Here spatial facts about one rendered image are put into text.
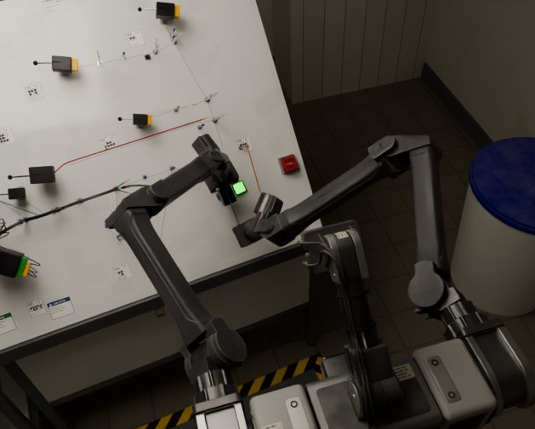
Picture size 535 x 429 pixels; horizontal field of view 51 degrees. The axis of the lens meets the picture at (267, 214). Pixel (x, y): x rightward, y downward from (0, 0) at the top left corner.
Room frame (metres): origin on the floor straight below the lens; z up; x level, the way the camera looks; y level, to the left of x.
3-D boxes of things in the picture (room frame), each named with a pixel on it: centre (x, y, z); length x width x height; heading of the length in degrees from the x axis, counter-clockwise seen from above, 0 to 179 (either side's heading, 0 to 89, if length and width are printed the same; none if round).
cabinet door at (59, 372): (1.02, 0.63, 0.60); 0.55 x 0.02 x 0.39; 110
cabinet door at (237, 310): (1.20, 0.11, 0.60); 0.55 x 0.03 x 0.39; 110
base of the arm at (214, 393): (0.43, 0.11, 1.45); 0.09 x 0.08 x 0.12; 103
